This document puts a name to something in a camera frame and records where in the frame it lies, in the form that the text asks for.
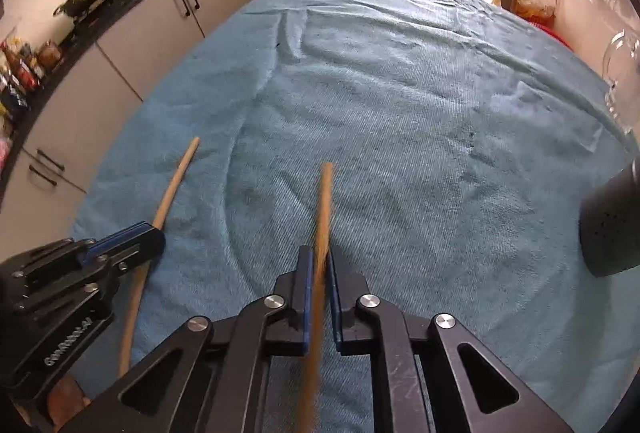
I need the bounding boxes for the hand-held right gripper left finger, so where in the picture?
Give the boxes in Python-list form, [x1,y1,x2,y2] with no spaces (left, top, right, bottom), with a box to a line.
[57,245,315,433]

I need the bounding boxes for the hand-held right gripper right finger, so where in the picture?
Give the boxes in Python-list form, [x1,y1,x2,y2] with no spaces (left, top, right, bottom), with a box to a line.
[329,245,576,433]

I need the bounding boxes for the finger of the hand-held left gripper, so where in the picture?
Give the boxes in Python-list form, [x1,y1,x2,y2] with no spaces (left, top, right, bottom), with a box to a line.
[75,222,151,264]
[107,227,167,275]

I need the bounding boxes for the wooden chopstick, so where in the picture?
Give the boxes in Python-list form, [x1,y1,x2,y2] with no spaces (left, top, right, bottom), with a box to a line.
[297,162,335,433]
[117,136,201,380]

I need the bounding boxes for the dark grey chopstick holder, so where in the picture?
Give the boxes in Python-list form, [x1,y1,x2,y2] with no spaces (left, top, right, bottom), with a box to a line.
[579,160,640,279]

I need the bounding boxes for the person's left hand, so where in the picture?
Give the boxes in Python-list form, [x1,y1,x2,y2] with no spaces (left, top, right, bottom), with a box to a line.
[45,370,88,431]

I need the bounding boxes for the blue towel cloth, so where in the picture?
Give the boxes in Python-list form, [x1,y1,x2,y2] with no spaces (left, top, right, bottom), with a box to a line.
[70,0,623,433]

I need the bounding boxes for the row of condiment bottles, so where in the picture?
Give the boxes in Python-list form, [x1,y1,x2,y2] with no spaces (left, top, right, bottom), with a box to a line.
[0,30,66,164]

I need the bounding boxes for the black kitchen countertop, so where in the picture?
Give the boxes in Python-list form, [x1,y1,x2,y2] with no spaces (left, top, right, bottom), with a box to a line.
[0,0,553,194]

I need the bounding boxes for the beige base cabinets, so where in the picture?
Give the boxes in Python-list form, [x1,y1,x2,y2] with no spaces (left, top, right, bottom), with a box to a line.
[0,0,553,264]

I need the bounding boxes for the red plastic basin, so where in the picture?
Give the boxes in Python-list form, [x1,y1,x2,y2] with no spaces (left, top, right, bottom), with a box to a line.
[532,20,573,51]

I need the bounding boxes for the clear glass mug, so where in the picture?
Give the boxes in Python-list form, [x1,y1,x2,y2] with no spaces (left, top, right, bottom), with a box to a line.
[601,29,640,134]

